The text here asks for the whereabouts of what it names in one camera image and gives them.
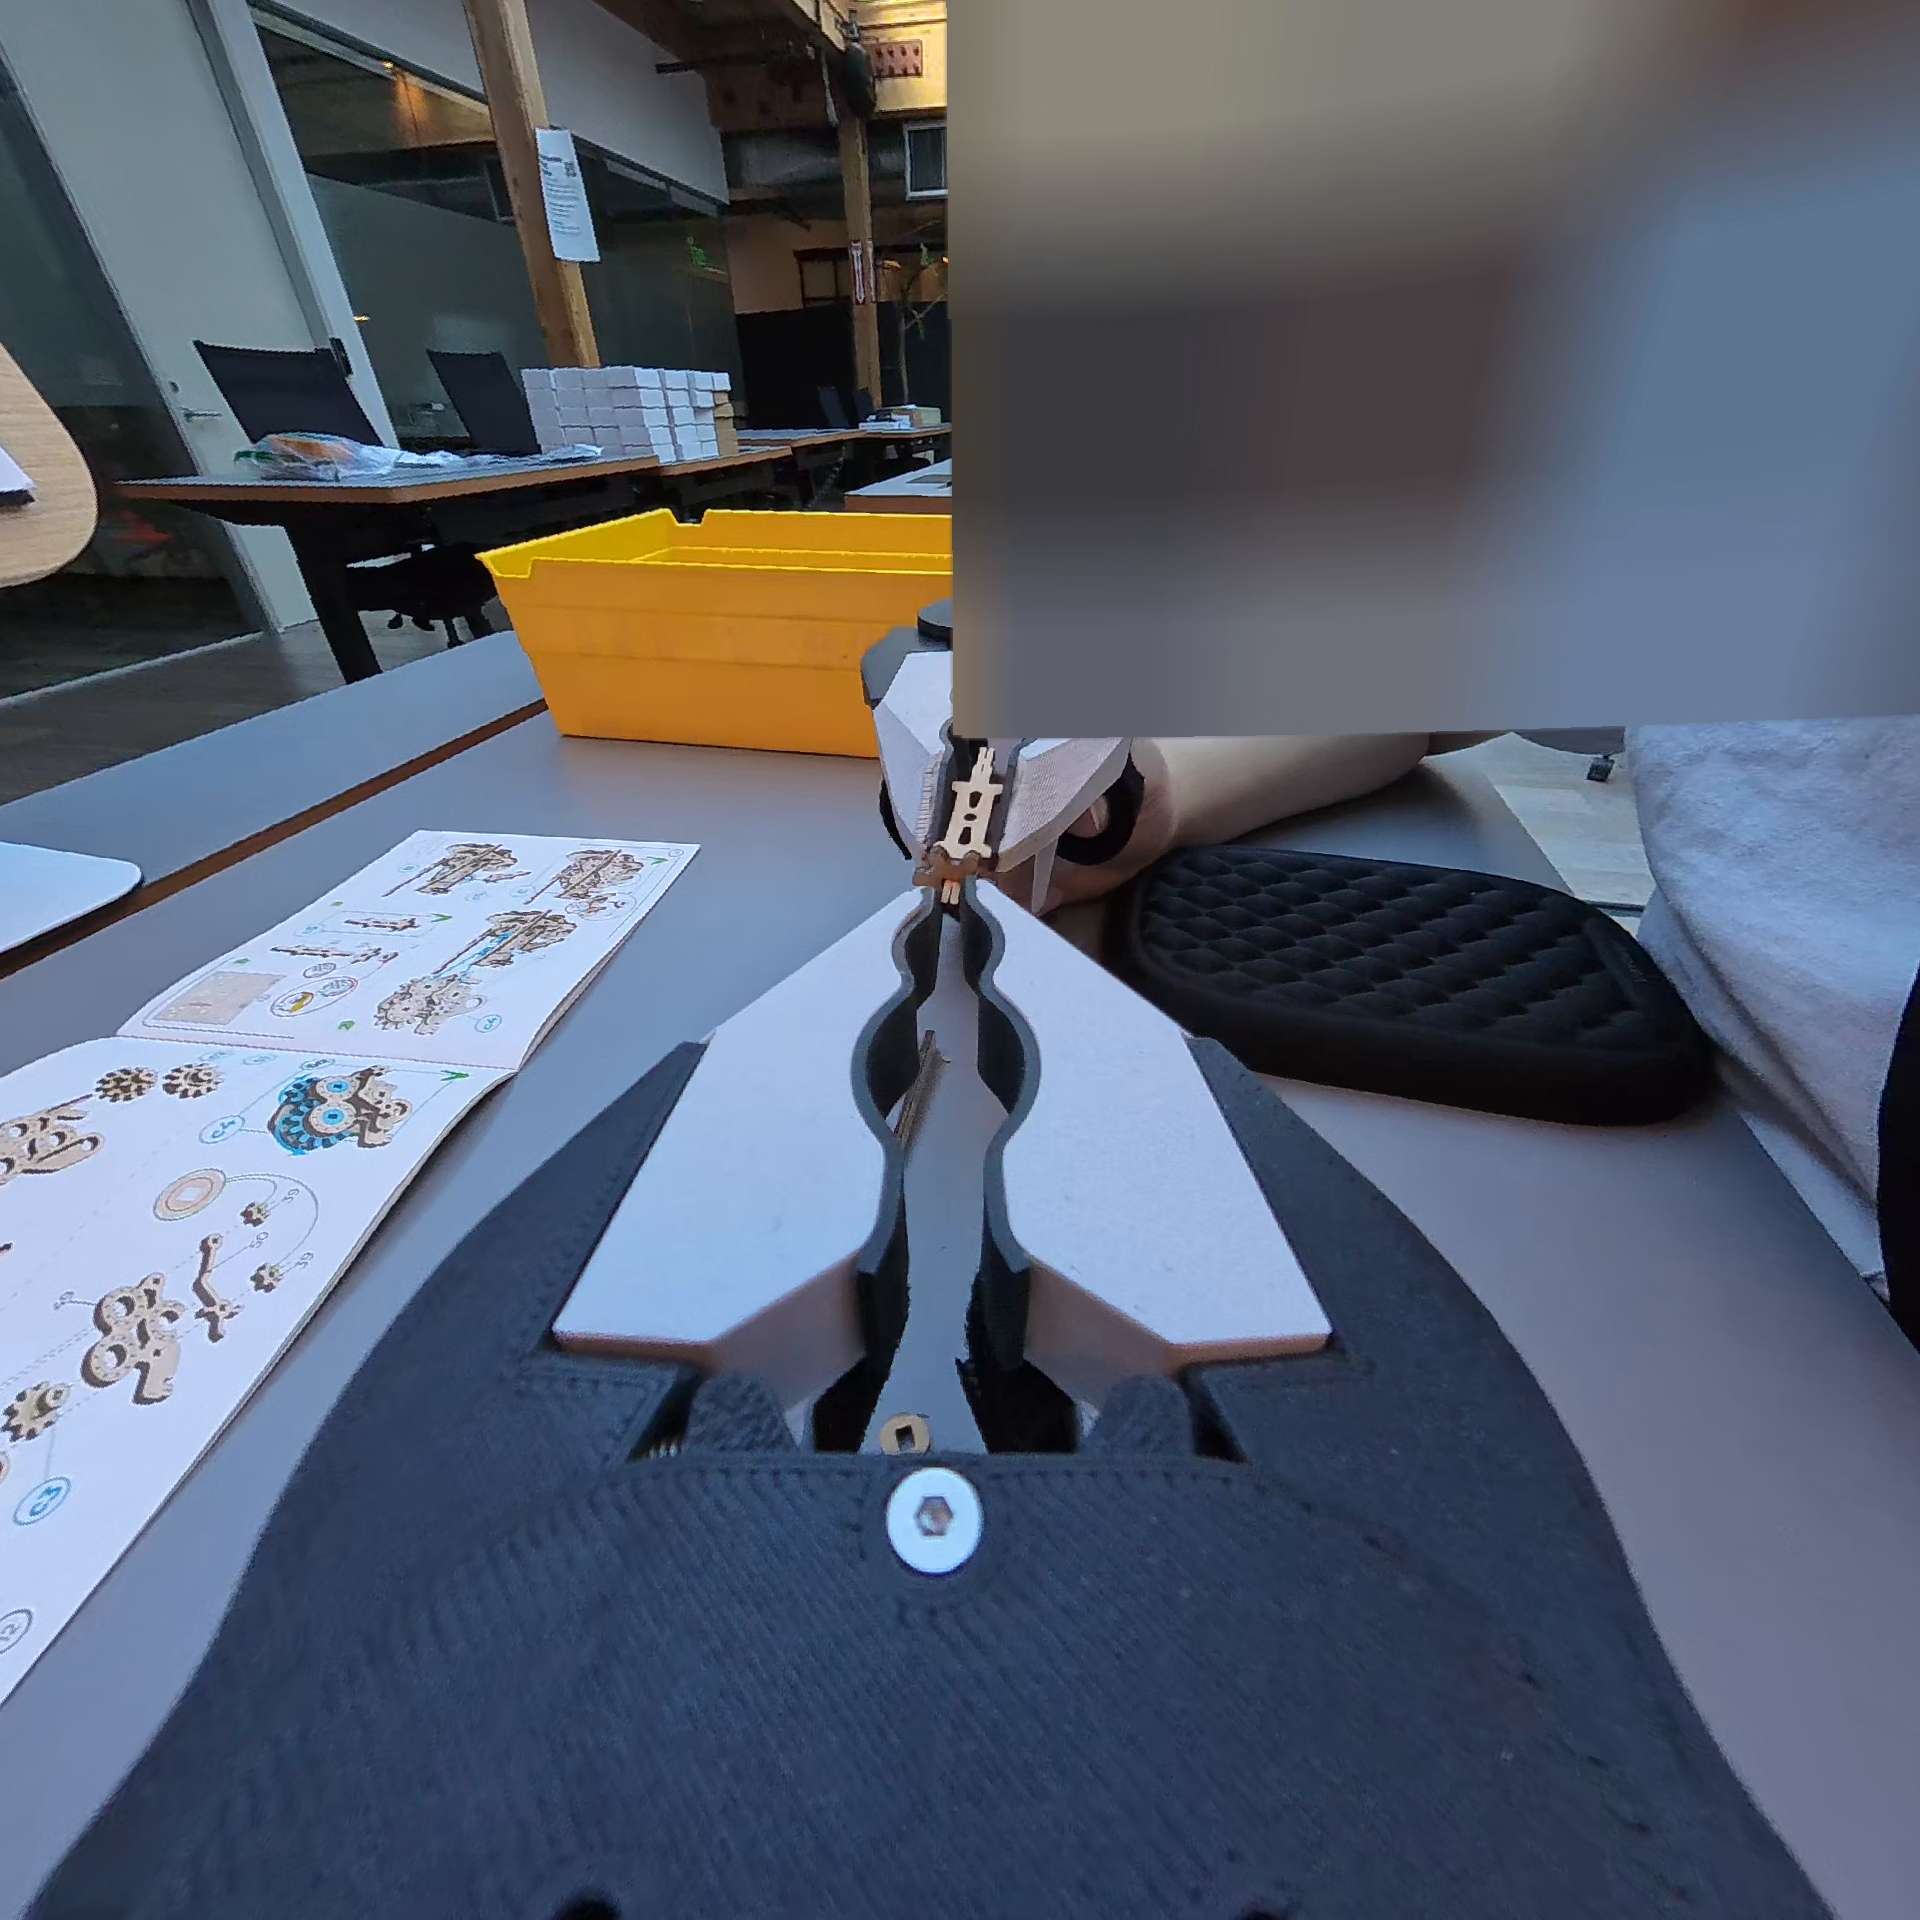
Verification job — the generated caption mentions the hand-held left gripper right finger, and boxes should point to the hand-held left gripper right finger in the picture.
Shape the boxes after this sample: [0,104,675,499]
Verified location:
[957,883,1338,1453]

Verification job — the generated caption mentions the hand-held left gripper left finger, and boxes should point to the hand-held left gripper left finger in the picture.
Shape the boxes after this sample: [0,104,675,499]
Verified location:
[552,883,950,1453]

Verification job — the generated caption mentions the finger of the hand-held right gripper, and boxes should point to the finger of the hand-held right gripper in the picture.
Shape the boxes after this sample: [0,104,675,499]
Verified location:
[874,648,955,866]
[994,735,1133,911]

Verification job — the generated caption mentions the person's right forearm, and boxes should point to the person's right forearm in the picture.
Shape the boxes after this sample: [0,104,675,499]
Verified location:
[1184,730,1436,858]

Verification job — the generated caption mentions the background desk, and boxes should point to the background desk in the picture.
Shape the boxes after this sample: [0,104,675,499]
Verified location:
[112,447,801,686]

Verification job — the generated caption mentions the person's right hand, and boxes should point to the person's right hand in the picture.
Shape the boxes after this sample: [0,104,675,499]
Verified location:
[1036,735,1205,921]

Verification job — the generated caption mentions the yellow plastic bin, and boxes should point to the yellow plastic bin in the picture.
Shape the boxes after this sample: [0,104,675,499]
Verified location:
[478,506,955,760]

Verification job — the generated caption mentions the black honeycomb cushion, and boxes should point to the black honeycomb cushion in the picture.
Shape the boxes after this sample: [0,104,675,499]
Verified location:
[1110,842,1722,1128]

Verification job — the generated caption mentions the stack of white boxes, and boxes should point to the stack of white boxes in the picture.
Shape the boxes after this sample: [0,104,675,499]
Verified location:
[518,363,739,461]

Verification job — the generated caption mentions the black mesh chair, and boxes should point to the black mesh chair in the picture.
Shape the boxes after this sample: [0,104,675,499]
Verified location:
[195,343,387,447]
[428,349,544,456]

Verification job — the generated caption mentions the assembly instruction booklet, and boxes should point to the assembly instruction booklet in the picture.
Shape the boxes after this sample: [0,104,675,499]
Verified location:
[0,829,704,1705]

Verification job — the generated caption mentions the paper notice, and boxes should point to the paper notice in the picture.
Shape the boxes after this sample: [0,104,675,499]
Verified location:
[534,128,604,264]

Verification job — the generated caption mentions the clear plastic bag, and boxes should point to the clear plastic bag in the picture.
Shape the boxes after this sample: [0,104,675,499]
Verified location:
[240,431,400,482]

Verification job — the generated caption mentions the wooden document stand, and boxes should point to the wooden document stand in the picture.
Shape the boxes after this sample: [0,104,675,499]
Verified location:
[0,343,147,954]

